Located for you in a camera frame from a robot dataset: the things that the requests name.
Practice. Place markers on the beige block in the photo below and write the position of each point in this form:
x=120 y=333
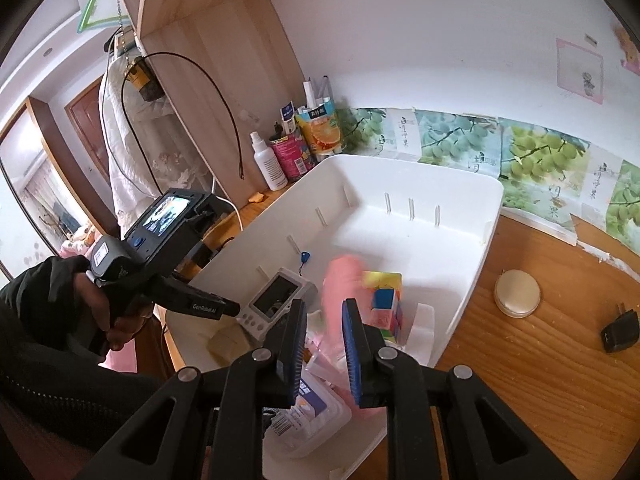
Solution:
x=227 y=345

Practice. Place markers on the silver digital camera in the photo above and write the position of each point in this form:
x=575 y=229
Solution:
x=272 y=300

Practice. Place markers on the multicoloured puzzle cube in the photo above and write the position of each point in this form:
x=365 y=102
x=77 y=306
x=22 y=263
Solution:
x=387 y=305

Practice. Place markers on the blue white tube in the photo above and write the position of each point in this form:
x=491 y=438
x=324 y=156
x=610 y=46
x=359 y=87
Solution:
x=287 y=115

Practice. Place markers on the pink wall sticker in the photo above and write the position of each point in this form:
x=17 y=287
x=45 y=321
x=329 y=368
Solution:
x=580 y=70

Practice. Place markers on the pink bedding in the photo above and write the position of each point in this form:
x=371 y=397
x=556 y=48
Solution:
x=125 y=360

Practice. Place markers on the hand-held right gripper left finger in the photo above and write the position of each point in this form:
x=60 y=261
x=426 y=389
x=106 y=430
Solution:
x=295 y=350

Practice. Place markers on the grape print wall border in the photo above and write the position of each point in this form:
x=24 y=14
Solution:
x=530 y=160

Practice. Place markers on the cartoon wall sticker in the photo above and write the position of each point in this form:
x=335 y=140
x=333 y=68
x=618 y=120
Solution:
x=631 y=47

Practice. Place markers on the white plastic bottle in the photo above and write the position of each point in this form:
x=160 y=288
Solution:
x=270 y=165

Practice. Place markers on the red printed can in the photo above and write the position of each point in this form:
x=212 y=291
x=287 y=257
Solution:
x=292 y=157

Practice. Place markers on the person's left forearm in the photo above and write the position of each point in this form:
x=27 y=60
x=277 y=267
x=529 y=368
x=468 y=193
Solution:
x=40 y=320

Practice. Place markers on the white plastic bin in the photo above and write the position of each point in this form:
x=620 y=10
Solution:
x=425 y=195

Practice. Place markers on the round cream compact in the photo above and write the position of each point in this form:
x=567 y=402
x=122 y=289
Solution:
x=517 y=294

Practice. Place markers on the sliding wardrobe door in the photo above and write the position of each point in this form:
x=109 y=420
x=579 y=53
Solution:
x=30 y=185

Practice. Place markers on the pink tube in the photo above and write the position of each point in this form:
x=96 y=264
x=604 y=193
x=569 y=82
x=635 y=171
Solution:
x=340 y=295

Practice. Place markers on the brown wooden door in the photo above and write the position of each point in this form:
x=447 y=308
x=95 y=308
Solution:
x=87 y=125

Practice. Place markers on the clear labelled plastic packet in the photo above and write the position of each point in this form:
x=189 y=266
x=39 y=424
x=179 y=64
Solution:
x=320 y=410

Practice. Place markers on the wooden shelf unit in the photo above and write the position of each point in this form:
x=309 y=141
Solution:
x=225 y=60

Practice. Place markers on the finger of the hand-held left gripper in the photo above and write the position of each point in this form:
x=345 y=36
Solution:
x=200 y=302

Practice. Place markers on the black plug adapter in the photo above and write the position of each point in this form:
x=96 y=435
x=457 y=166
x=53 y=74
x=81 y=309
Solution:
x=620 y=334

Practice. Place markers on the person's left hand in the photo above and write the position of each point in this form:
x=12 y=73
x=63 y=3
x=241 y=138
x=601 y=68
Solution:
x=125 y=327

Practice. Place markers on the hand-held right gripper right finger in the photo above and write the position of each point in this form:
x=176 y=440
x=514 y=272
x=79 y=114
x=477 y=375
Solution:
x=352 y=355

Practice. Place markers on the white garment cover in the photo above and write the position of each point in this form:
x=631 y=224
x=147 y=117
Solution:
x=125 y=160

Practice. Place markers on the yellow hanging device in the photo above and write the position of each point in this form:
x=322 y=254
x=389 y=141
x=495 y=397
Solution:
x=140 y=77

